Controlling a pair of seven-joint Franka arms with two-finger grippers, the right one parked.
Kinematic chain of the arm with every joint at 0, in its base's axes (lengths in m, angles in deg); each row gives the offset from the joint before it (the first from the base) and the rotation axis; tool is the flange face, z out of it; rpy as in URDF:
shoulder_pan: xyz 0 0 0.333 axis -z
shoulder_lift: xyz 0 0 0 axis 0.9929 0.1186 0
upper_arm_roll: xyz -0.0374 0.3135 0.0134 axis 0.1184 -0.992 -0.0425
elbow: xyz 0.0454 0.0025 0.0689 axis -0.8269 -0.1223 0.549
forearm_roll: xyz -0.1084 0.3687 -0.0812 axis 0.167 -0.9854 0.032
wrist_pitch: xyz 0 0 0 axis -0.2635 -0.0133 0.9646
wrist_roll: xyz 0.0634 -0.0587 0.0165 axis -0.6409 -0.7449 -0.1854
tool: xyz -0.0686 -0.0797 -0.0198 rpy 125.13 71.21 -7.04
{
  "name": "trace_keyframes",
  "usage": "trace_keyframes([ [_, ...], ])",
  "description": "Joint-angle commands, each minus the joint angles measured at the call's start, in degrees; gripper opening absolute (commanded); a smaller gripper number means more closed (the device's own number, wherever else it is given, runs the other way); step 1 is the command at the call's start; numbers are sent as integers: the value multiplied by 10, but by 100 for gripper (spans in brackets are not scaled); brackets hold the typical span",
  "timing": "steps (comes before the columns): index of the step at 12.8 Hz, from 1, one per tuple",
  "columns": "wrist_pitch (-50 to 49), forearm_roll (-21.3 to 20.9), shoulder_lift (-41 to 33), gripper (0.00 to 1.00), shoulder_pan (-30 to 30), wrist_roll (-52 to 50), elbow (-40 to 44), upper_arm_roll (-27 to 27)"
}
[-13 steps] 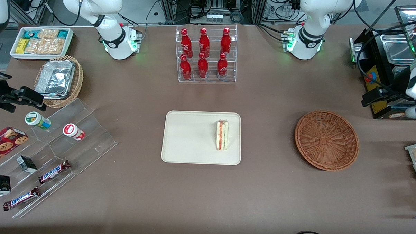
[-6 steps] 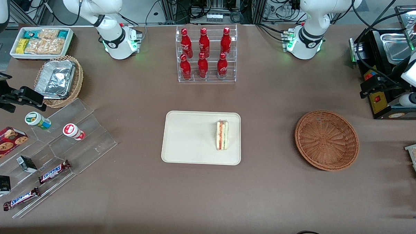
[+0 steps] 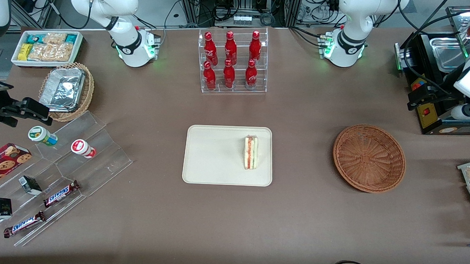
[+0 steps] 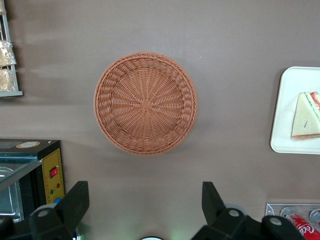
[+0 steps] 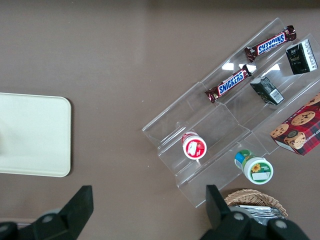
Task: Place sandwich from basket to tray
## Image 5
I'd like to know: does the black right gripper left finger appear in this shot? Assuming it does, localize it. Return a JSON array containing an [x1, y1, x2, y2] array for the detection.
[[0, 185, 95, 240]]

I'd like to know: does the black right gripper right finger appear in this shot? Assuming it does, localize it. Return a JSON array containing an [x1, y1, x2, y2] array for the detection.
[[199, 184, 311, 240]]

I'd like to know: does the light wicker basket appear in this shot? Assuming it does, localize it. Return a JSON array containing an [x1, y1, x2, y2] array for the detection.
[[223, 188, 289, 219]]

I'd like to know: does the beige plastic tray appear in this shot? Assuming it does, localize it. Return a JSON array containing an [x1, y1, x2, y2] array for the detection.
[[0, 92, 72, 179]]

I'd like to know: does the aluminium foil container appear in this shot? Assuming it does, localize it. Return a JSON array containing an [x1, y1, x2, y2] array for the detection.
[[228, 204, 285, 226]]

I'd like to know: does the green lidded yogurt cup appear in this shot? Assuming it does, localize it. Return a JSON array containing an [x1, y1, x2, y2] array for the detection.
[[233, 149, 274, 186]]

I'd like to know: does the red lidded yogurt cup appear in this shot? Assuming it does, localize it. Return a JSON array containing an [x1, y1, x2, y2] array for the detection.
[[181, 131, 208, 160]]

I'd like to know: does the clear acrylic tiered display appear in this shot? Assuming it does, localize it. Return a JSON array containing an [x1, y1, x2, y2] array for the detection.
[[141, 17, 320, 209]]

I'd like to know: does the red tartan cookie box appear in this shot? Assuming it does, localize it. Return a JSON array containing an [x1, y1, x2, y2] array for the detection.
[[270, 92, 320, 157]]

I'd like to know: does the small black carton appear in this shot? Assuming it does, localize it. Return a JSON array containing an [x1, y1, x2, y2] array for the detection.
[[249, 75, 286, 106], [285, 39, 319, 76]]

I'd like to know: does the snickers chocolate bar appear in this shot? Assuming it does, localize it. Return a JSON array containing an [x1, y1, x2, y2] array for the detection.
[[244, 24, 298, 64], [204, 63, 253, 104]]

